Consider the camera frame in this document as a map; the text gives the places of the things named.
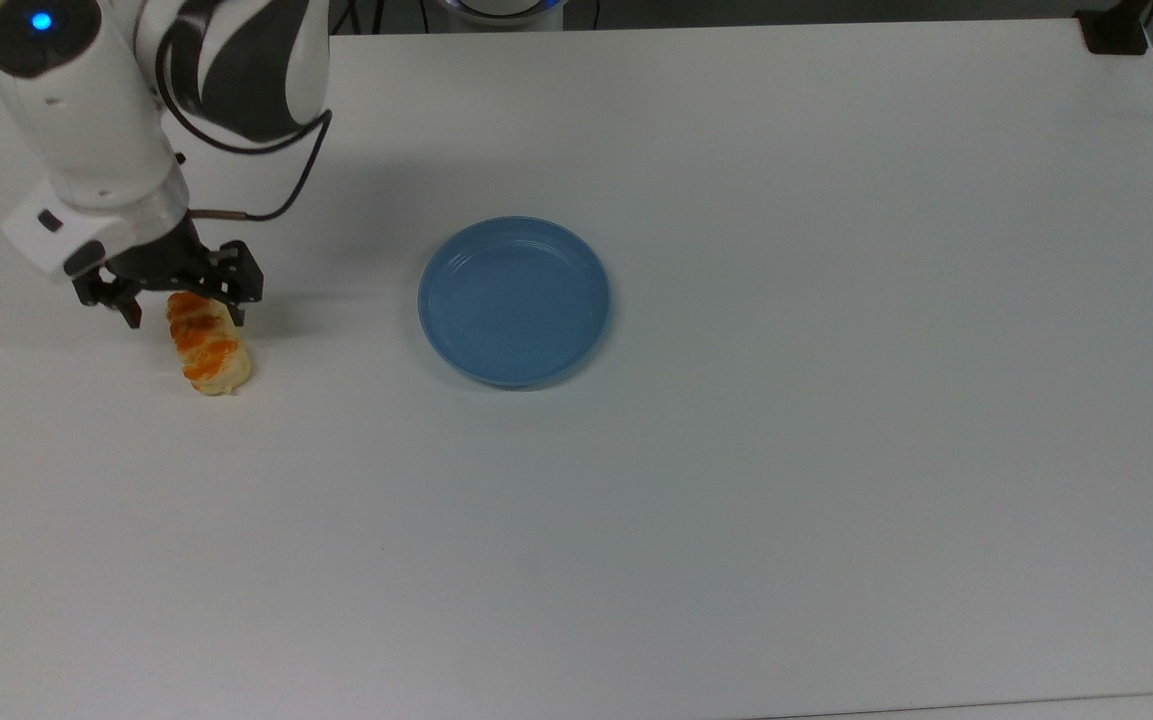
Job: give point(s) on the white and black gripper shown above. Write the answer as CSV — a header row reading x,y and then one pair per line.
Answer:
x,y
86,232

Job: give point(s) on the bread roll with orange topping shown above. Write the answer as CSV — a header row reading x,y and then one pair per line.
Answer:
x,y
208,352

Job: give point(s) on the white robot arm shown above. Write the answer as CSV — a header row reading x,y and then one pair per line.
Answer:
x,y
76,110

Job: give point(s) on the blue round plate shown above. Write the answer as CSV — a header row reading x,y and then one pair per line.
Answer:
x,y
514,302

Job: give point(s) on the black table clamp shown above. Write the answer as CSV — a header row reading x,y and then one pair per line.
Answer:
x,y
1116,30

